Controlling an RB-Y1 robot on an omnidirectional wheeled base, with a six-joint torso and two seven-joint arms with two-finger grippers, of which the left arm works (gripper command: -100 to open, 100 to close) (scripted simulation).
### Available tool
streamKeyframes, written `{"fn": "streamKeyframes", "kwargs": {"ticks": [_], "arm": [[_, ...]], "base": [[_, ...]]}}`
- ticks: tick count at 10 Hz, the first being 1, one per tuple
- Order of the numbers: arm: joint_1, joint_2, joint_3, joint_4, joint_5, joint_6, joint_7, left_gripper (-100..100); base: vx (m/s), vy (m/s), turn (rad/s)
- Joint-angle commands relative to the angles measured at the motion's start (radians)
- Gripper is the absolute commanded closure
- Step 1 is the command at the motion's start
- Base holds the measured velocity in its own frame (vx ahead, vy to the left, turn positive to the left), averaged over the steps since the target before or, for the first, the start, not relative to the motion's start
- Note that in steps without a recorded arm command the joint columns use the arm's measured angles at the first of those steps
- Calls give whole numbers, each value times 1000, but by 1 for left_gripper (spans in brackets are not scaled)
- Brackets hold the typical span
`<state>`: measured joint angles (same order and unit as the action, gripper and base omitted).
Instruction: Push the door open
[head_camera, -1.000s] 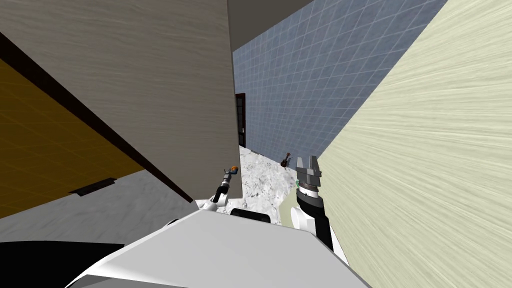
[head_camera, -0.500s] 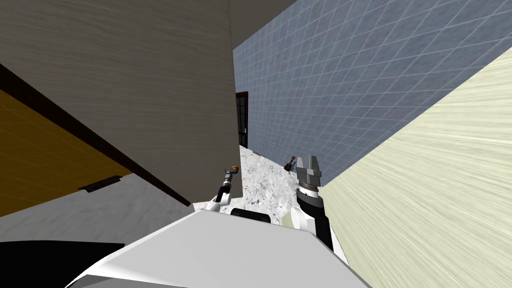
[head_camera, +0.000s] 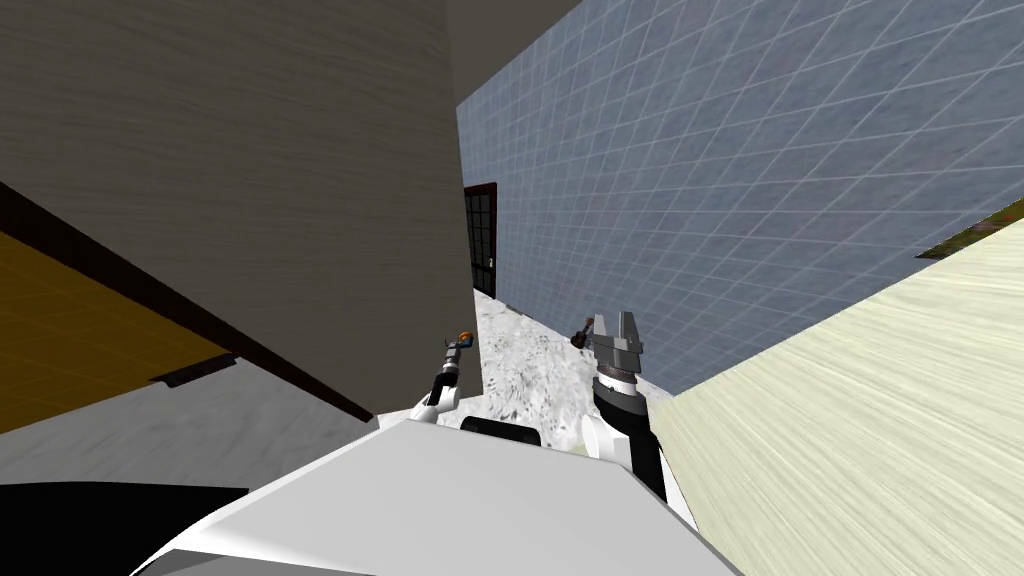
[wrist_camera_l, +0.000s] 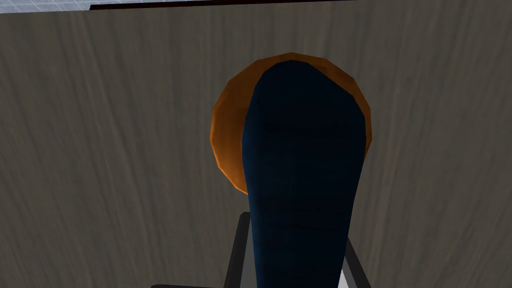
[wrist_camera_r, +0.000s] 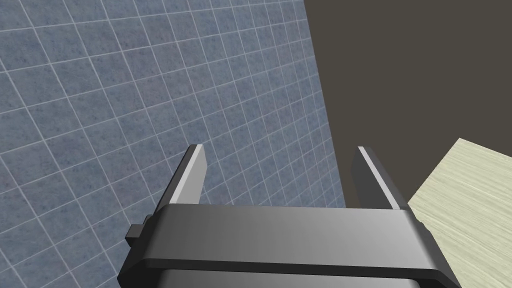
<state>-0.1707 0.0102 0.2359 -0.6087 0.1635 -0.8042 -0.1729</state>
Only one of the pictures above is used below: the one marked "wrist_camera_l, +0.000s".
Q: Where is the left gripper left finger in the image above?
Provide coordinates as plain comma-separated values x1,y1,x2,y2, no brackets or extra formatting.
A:
223,211,258,288

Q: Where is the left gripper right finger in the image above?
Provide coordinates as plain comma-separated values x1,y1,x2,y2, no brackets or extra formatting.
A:
337,237,372,288

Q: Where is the grey wooden door leaf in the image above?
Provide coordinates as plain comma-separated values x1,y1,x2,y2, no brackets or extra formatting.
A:
0,0,512,288

